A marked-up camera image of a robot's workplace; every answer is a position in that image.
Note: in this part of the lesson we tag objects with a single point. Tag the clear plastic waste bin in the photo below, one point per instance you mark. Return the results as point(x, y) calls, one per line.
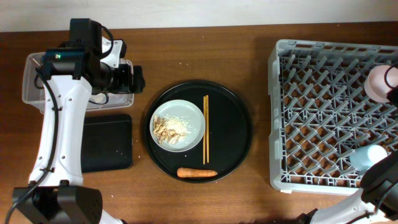
point(35, 97)

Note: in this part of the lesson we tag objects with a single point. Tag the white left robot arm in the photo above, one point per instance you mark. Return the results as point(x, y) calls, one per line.
point(55, 193)

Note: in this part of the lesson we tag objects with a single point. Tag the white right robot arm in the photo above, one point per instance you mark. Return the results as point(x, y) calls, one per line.
point(375, 200)

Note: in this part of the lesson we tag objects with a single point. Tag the wooden chopstick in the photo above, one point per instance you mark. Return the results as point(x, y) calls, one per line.
point(204, 134)
point(207, 130)

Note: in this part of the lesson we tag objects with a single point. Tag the round black serving tray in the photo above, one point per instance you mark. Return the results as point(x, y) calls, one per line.
point(231, 132)

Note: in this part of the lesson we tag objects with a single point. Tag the left wooden chopstick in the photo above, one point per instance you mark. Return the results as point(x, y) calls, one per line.
point(204, 134)

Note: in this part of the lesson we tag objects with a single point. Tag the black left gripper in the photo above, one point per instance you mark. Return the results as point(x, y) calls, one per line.
point(125, 86)

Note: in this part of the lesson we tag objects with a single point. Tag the pink bowl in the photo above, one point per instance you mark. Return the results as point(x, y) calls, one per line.
point(380, 81)

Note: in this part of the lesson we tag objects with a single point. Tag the right wooden chopstick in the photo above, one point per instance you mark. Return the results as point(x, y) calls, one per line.
point(207, 130)

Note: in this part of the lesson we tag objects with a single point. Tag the blue cup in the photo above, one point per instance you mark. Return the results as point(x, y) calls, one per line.
point(365, 157)

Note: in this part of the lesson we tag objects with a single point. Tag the orange carrot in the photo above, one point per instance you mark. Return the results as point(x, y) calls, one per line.
point(195, 173)

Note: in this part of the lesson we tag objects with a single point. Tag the light grey plate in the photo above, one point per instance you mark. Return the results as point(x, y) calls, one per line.
point(187, 111)

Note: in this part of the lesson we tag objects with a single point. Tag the grey dishwasher rack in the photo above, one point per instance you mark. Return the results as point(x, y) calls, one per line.
point(320, 114)

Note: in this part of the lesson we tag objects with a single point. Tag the black rectangular tray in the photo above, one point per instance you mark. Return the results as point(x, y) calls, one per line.
point(106, 143)

